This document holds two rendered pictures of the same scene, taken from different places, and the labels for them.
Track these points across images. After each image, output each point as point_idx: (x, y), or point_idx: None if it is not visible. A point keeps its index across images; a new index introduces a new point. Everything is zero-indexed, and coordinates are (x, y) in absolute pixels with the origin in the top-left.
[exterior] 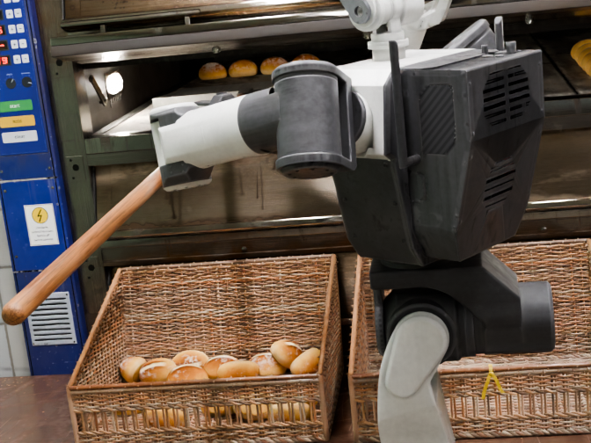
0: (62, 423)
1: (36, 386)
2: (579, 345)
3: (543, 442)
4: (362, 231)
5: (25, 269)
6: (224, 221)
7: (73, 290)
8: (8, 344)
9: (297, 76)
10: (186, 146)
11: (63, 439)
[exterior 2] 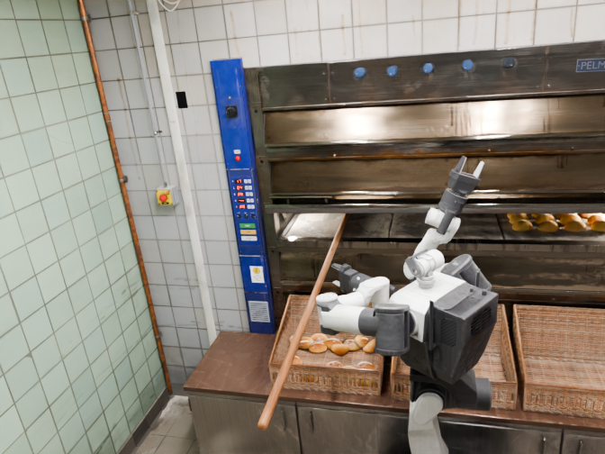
0: (265, 367)
1: (252, 340)
2: (493, 350)
3: (475, 411)
4: (408, 359)
5: (248, 291)
6: (337, 280)
7: (269, 301)
8: (240, 318)
9: (387, 314)
10: (333, 325)
11: (266, 377)
